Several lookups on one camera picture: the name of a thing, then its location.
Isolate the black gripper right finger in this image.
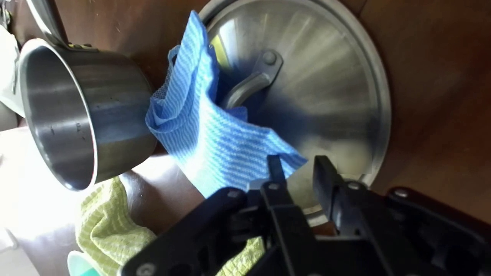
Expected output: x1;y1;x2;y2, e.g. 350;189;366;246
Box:
312;154;352;226

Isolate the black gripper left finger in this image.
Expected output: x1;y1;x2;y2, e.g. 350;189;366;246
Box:
264;153;289;191

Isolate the blue cloth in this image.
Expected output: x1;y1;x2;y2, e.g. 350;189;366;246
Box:
145;8;309;200
197;0;395;226

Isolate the yellow-green cloth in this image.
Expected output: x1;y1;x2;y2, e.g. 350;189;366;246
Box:
74;176;269;276

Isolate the teal plastic cup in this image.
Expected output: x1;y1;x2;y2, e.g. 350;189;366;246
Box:
66;248;106;276

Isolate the silver pot with long handle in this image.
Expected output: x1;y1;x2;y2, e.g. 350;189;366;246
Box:
19;0;159;191

